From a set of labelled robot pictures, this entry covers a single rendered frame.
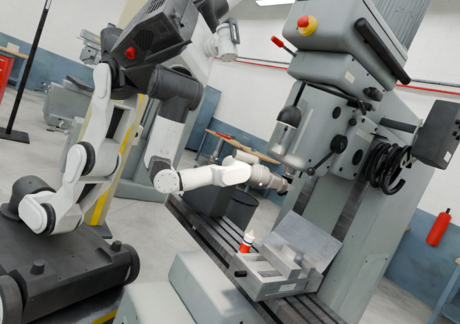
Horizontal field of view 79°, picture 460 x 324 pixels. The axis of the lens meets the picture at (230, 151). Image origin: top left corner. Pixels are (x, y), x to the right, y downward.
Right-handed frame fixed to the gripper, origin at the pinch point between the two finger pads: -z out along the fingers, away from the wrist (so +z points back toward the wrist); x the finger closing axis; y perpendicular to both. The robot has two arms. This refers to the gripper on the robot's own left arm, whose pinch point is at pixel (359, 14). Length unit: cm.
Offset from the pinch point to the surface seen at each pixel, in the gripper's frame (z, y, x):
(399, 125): -40.8, -11.7, -17.5
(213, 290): -52, -97, 22
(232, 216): -19, -161, -165
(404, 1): -3.1, 18.3, -13.0
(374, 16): -9.8, -2.5, 15.2
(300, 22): 1.0, -20.8, 24.4
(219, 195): -20, -93, -13
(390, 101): -30.6, -7.2, -22.1
